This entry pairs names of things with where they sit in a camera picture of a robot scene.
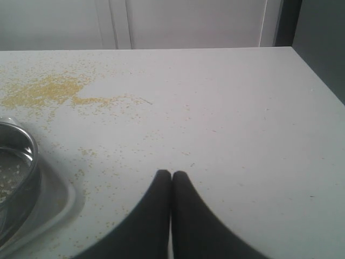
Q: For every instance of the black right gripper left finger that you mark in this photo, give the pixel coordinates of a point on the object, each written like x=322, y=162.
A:
x=144, y=233

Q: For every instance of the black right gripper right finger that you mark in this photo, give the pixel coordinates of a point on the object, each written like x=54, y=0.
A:
x=196, y=231

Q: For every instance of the round steel mesh sieve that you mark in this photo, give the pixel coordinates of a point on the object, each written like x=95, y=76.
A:
x=20, y=178

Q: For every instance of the white square plastic tray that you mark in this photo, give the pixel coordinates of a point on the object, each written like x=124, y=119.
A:
x=55, y=203

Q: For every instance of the spilled yellow grain pile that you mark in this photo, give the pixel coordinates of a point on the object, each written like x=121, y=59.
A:
x=55, y=90

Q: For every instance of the white cabinet doors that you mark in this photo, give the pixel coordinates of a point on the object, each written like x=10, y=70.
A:
x=74, y=25

